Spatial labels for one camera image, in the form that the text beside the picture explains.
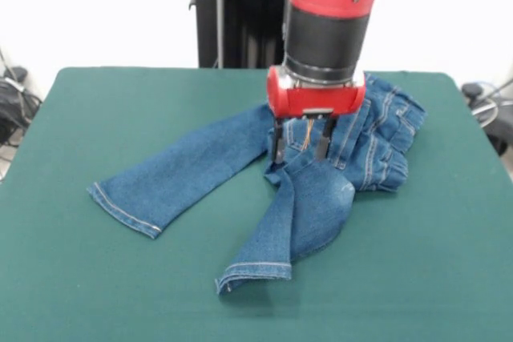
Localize dark green table cloth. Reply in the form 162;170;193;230
0;66;513;342

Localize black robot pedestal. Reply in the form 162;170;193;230
186;0;293;70

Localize blue denim jeans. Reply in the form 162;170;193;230
87;72;427;297

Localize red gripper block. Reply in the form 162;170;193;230
266;66;368;165

